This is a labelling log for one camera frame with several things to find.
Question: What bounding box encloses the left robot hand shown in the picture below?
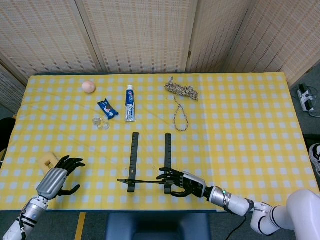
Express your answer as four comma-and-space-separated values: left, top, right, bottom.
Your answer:
36, 155, 86, 200

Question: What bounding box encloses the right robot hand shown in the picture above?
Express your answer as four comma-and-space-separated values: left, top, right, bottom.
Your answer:
156, 167, 208, 199

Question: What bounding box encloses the black folding laptop stand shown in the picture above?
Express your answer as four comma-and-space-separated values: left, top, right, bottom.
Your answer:
117, 132, 173, 195

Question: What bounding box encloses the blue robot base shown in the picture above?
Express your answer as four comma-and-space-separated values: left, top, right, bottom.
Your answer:
105, 212, 211, 240

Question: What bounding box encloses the yellow sponge block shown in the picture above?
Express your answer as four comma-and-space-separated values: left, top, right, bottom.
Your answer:
43, 151, 61, 173

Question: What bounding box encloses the yellow white checked tablecloth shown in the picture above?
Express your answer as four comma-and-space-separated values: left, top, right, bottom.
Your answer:
0, 72, 320, 212

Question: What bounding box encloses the black object on floor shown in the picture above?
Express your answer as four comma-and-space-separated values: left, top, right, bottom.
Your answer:
0, 117, 17, 153

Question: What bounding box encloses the blue cookie packet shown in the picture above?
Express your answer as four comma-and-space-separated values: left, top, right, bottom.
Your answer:
97, 98, 120, 120

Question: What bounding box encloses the pink ball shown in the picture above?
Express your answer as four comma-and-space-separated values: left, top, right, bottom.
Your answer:
81, 80, 97, 94

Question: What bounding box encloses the blue white toothpaste tube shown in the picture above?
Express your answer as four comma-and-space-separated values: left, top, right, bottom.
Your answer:
124, 84, 137, 123

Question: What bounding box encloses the black white sneaker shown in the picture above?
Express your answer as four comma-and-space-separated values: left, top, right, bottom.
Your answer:
309, 143, 320, 177

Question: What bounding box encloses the white power strip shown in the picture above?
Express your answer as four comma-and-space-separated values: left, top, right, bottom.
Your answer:
296, 84, 316, 113

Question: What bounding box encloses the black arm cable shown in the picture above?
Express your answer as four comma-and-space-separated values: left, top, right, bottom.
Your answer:
226, 216, 247, 240

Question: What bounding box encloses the patterned braided rope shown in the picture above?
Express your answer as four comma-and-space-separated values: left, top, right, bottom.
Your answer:
164, 76, 200, 132

